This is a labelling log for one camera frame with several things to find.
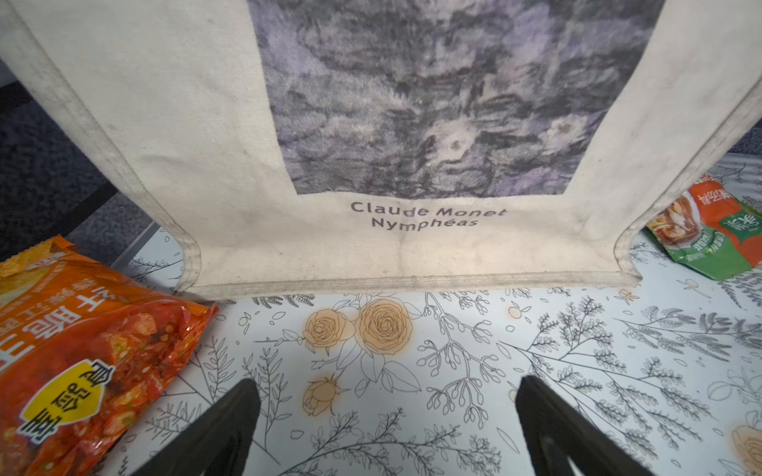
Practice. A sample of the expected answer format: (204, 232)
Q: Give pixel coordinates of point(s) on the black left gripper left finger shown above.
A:
(217, 443)

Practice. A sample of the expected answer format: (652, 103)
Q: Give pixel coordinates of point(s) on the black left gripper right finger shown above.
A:
(561, 442)

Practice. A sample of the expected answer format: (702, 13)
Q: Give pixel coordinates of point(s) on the floral patterned table cloth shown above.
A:
(426, 383)

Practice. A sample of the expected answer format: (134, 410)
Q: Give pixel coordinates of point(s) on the orange red snack bag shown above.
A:
(85, 351)

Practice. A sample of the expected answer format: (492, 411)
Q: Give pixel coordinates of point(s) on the green red snack packet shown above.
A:
(708, 230)

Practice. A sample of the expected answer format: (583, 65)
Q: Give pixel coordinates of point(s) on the cream Monet canvas tote bag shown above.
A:
(366, 146)

